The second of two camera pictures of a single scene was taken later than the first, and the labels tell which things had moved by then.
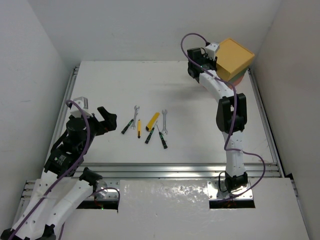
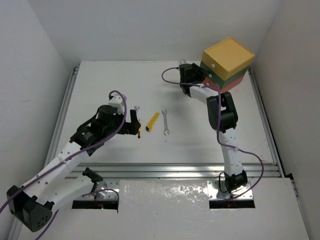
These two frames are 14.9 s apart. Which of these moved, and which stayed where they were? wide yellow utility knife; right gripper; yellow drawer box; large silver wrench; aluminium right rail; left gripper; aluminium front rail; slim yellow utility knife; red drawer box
Moved: red drawer box; left gripper; right gripper
Stayed: yellow drawer box; aluminium right rail; wide yellow utility knife; large silver wrench; aluminium front rail; slim yellow utility knife
